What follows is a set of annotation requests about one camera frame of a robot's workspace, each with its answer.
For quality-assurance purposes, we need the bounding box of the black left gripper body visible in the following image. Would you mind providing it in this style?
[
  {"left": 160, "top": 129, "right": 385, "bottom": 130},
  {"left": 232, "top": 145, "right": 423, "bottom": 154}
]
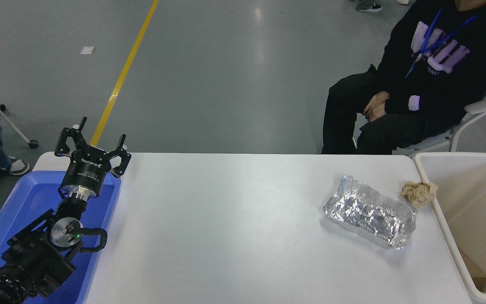
[{"left": 60, "top": 146, "right": 113, "bottom": 198}]

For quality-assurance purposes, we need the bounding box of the seated person's left hand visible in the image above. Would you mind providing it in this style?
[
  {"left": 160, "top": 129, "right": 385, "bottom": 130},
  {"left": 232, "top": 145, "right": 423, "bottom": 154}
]
[{"left": 363, "top": 105, "right": 388, "bottom": 123}]

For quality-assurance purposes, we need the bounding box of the seated person's right hand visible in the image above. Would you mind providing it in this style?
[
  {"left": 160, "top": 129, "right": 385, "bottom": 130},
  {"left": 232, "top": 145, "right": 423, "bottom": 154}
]
[{"left": 369, "top": 91, "right": 392, "bottom": 108}]

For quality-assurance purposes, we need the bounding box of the blue plastic tray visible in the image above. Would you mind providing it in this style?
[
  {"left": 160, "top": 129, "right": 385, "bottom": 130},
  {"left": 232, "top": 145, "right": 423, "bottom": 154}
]
[{"left": 0, "top": 171, "right": 122, "bottom": 304}]

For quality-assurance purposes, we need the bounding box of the grey stand leg with casters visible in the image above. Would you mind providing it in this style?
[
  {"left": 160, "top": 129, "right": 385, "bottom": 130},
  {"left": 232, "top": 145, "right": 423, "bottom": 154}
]
[{"left": 0, "top": 79, "right": 39, "bottom": 149}]

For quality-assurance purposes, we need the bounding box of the crumpled silver foil tray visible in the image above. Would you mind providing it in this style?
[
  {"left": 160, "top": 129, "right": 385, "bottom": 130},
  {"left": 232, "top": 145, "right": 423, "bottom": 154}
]
[{"left": 323, "top": 174, "right": 418, "bottom": 250}]

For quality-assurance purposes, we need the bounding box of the standing person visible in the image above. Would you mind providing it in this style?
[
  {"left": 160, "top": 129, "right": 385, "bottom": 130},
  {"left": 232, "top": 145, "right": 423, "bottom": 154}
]
[{"left": 355, "top": 0, "right": 383, "bottom": 13}]

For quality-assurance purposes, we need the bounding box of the crumpled tan paper ball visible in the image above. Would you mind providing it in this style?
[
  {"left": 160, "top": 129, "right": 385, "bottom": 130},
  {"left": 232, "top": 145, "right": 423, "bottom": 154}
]
[{"left": 400, "top": 181, "right": 439, "bottom": 209}]

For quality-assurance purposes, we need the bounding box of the seated person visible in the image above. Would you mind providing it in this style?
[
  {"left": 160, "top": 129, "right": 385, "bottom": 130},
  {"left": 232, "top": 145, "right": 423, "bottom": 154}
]
[{"left": 321, "top": 0, "right": 486, "bottom": 155}]

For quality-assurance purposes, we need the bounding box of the large pale plastic bin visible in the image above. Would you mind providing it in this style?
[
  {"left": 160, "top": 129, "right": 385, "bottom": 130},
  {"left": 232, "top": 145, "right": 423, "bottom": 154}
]
[{"left": 413, "top": 152, "right": 486, "bottom": 304}]

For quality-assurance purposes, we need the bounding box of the white and grey chair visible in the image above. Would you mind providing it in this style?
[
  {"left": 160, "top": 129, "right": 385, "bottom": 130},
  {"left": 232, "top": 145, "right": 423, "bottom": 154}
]
[{"left": 353, "top": 68, "right": 486, "bottom": 159}]

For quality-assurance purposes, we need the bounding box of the brown cardboard piece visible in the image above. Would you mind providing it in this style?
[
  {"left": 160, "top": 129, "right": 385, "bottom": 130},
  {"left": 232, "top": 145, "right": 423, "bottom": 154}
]
[{"left": 458, "top": 249, "right": 486, "bottom": 293}]

